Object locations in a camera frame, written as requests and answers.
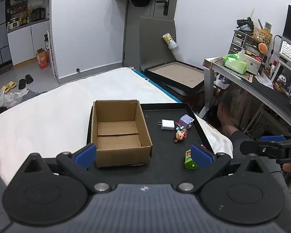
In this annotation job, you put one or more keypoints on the grey drawer organizer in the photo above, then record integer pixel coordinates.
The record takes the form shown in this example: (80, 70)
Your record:
(242, 42)

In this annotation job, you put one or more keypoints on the purple cube toy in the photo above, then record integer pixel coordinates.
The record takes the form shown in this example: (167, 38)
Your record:
(186, 120)

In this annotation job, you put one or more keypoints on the black camera gear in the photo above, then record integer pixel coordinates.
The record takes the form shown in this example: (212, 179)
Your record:
(245, 24)

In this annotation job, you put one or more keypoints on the orange plush toy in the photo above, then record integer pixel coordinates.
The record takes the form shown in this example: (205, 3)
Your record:
(263, 47)

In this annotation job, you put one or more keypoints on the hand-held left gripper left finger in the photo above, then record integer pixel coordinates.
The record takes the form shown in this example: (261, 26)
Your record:
(86, 154)

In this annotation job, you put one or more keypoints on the black tray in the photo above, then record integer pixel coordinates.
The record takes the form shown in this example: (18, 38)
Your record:
(165, 148)

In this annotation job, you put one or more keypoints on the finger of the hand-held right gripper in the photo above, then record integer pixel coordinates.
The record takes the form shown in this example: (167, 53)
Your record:
(251, 146)
(272, 138)

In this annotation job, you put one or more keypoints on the white kitchen cabinet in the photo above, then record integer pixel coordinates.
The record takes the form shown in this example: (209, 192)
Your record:
(26, 43)

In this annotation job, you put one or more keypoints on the brown haired doll figurine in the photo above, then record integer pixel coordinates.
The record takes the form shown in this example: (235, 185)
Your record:
(180, 136)

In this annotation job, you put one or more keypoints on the orange cardboard box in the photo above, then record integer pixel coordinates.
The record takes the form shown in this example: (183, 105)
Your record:
(43, 59)

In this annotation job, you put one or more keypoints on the yellow white canister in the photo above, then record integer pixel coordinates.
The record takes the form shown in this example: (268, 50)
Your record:
(169, 40)

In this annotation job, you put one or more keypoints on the grey board panel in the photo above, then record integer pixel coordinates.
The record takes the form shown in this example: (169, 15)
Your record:
(155, 46)

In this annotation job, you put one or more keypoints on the wicker basket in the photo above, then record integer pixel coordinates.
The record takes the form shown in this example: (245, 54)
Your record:
(262, 35)

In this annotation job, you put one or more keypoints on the black desk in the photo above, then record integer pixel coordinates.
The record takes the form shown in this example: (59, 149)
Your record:
(264, 89)

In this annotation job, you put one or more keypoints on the grey door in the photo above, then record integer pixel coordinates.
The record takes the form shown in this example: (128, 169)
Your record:
(145, 29)

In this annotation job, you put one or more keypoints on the pair of yellow slippers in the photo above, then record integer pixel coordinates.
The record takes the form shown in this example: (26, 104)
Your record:
(7, 87)

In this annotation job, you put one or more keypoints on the black picture frame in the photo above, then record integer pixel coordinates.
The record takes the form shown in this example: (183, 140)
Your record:
(177, 75)

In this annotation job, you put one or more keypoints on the green tissue pack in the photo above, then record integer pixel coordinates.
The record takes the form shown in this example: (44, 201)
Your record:
(235, 64)

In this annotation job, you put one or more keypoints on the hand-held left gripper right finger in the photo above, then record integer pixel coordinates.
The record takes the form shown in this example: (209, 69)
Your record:
(201, 156)

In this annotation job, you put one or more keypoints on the white charger plug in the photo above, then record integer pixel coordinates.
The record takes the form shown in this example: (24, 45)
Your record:
(167, 124)

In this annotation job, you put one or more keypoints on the green toy box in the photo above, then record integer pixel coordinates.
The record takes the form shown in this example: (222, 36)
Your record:
(189, 161)

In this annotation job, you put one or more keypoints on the brown cardboard box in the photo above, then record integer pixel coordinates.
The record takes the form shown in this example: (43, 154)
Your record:
(118, 136)

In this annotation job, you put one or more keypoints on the rice cooker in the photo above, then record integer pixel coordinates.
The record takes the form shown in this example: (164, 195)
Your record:
(13, 24)

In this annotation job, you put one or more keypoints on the spray bottle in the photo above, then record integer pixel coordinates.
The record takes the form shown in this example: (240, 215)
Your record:
(46, 41)

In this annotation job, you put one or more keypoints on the white remote control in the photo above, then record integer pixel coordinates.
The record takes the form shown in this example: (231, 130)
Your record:
(268, 26)

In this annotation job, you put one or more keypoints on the pair of black slippers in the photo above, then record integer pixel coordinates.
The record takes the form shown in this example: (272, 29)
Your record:
(25, 81)

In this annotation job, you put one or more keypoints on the panda figurine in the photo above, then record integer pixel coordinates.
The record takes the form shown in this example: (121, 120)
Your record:
(281, 82)

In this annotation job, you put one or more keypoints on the white tissue box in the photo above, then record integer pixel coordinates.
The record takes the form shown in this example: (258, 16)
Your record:
(253, 64)

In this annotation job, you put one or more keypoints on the white plastic bag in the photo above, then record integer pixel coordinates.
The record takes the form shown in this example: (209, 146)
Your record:
(8, 99)

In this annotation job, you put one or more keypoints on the row of kitchen bottles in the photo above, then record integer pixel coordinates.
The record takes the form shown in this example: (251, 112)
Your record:
(29, 13)

